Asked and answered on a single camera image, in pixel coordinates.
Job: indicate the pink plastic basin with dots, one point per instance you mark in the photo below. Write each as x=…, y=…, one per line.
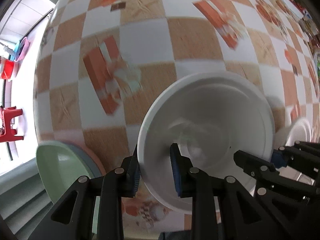
x=23, y=49

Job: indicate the white bowl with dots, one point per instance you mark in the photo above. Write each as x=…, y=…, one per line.
x=209, y=116

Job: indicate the red plastic stool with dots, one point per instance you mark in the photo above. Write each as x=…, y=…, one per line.
x=8, y=134

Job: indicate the red plastic bucket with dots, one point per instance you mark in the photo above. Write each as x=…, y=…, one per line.
x=8, y=68

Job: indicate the checkered patterned tablecloth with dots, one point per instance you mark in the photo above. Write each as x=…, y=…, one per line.
x=103, y=63

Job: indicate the small white foam plate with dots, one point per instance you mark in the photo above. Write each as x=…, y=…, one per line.
x=299, y=130

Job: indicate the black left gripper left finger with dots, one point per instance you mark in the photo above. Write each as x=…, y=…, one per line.
x=71, y=217

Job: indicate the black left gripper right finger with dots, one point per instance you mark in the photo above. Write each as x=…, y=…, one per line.
x=192, y=182

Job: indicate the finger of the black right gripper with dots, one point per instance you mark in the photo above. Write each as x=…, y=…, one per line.
x=302, y=156
x=268, y=177

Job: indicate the blue plastic basin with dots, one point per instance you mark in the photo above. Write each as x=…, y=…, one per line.
x=16, y=49

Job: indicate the green plastic chair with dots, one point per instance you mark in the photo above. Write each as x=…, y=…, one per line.
x=61, y=163

